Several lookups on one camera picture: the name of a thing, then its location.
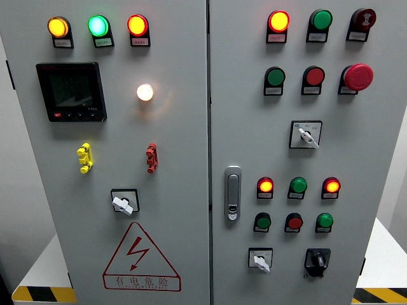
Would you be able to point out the black knob turn switch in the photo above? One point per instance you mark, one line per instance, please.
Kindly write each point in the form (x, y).
(318, 261)

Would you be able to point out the pale grey cabinet door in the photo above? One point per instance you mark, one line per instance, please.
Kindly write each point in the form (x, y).
(178, 143)

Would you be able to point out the silver door lock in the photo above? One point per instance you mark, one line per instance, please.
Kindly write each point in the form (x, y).
(233, 190)

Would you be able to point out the pale grey door with lock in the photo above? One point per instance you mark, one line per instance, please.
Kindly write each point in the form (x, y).
(254, 143)

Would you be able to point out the small red indicator lamp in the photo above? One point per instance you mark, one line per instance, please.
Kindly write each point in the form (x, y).
(265, 185)
(332, 185)

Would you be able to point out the small black label plate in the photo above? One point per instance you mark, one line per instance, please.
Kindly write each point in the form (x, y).
(295, 196)
(322, 230)
(264, 195)
(291, 230)
(260, 229)
(329, 196)

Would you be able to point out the white indicator lamp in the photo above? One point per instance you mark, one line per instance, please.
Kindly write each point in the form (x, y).
(145, 92)

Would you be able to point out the small green push button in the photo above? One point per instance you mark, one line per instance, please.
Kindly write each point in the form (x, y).
(263, 221)

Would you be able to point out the small green indicator lamp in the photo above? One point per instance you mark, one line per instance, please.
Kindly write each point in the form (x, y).
(299, 185)
(325, 220)

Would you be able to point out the large green push button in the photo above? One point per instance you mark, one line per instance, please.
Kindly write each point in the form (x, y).
(275, 76)

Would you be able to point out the small red push button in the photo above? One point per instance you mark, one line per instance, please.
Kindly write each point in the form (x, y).
(295, 222)

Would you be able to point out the red warning triangle sticker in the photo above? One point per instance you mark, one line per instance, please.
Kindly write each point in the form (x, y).
(138, 249)

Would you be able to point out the large red push button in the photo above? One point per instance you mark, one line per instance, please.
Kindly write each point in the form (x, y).
(314, 76)

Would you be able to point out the large red indicator lamp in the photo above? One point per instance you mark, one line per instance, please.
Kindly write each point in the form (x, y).
(137, 25)
(278, 21)

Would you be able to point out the black digital display meter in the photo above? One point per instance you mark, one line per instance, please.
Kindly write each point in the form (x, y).
(71, 92)

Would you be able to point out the large green indicator lamp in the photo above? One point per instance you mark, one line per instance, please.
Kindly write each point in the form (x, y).
(98, 25)
(321, 19)

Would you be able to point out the large red stop button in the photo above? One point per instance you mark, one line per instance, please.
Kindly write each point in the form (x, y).
(359, 77)

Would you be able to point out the black cabinet hinge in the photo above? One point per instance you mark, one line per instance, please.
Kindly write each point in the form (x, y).
(70, 280)
(363, 267)
(10, 74)

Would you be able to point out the large yellow indicator lamp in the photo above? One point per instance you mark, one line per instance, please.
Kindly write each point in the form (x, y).
(58, 27)

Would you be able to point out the dark red buzzer lamp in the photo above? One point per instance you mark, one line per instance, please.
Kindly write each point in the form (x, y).
(365, 19)

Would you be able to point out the black yellow striped tape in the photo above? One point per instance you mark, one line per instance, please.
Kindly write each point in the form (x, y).
(381, 295)
(44, 294)

